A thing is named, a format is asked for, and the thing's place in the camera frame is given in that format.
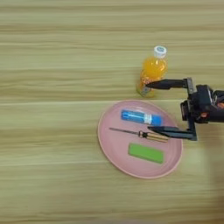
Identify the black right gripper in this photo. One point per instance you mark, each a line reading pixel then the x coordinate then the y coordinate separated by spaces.
pixel 211 113

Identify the orange juice bottle white cap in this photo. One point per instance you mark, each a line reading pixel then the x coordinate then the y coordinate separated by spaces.
pixel 153 68

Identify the blue glue stick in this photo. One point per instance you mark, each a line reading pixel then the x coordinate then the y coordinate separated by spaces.
pixel 140 117

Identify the small black box white label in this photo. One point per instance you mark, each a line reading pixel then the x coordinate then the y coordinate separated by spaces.
pixel 204 94

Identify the green rectangular block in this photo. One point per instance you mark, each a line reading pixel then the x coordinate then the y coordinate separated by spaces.
pixel 145 153

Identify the pink round plate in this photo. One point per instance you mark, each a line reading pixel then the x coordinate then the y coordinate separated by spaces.
pixel 116 145

